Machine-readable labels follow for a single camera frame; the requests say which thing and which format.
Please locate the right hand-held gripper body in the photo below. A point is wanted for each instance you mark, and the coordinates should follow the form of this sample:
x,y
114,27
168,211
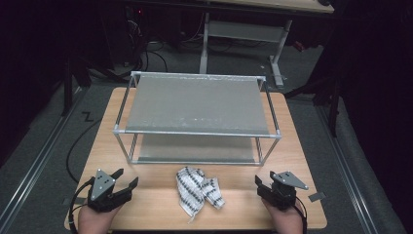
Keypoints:
x,y
285,182

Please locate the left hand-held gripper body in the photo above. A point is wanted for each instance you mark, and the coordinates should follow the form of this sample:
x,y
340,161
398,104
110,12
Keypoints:
x,y
102,185

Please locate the white grey patterned cloth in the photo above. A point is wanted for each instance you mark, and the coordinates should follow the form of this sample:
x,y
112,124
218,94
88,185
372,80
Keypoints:
x,y
195,190

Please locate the grey two-tier metal rack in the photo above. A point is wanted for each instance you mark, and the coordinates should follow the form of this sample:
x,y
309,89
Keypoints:
x,y
198,104

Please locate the person's left hand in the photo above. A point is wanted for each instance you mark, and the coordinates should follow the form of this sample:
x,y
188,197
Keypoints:
x,y
94,222

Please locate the person's right hand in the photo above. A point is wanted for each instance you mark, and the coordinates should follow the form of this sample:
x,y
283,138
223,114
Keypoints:
x,y
287,222

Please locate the grey tape piece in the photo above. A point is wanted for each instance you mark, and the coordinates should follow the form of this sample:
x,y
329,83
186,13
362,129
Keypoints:
x,y
317,196
66,201

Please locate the black metal stand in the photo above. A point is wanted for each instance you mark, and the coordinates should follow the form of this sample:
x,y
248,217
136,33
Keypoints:
x,y
67,91
334,110

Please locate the small red object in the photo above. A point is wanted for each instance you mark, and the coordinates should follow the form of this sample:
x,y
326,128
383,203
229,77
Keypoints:
x,y
298,46

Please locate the desk with white metal legs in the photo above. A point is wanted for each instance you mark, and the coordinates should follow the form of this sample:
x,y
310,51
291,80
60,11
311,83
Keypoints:
x,y
246,31

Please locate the metal floor rail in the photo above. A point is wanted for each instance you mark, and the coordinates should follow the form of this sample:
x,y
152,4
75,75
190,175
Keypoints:
x,y
42,156
344,162

